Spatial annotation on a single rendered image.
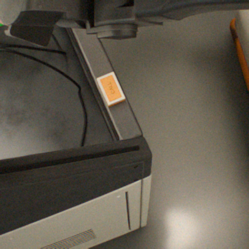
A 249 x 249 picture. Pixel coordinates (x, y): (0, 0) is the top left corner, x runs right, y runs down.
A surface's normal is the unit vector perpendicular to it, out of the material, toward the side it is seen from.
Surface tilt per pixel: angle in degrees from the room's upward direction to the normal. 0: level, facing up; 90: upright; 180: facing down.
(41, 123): 0
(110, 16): 37
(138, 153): 43
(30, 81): 0
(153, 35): 0
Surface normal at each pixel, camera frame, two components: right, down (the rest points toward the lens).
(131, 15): -0.56, 0.02
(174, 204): -0.02, -0.26
